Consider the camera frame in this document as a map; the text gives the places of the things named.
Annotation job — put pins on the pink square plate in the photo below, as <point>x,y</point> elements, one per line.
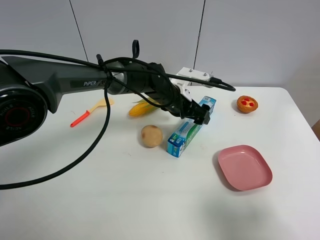
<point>244,168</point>

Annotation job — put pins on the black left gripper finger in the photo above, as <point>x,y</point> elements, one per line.
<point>206,113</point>

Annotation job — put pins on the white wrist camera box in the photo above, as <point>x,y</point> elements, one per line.
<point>188,73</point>

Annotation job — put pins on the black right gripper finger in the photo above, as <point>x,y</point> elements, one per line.
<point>199,120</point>

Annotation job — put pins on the brown potato toy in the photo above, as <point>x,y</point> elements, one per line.
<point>151,136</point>

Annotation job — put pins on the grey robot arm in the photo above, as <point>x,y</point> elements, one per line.
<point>30,89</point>

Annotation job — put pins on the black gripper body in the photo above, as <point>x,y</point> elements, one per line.
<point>178,101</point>

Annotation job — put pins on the spatula with red handle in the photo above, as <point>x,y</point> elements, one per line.
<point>101,104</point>

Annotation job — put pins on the blue green long box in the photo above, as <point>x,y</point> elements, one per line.
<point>186,131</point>

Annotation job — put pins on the yellow corn cob toy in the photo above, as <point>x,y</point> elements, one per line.
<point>141,108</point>

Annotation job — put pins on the orange fruit tart toy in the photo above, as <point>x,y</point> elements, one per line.
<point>246,104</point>

